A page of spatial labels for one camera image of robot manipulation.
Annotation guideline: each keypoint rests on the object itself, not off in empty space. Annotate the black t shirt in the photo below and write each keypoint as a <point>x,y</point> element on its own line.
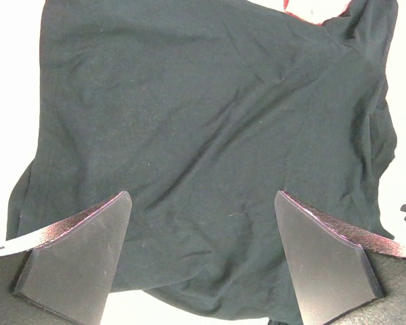
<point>202,111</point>

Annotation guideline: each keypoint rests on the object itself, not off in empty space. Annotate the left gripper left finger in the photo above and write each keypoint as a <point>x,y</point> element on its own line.
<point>63,273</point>

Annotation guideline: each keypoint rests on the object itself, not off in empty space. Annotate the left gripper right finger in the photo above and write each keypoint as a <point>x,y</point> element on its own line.
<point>342,274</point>

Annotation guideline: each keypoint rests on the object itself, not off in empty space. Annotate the crumpled red t shirt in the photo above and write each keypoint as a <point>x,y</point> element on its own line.
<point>315,11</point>

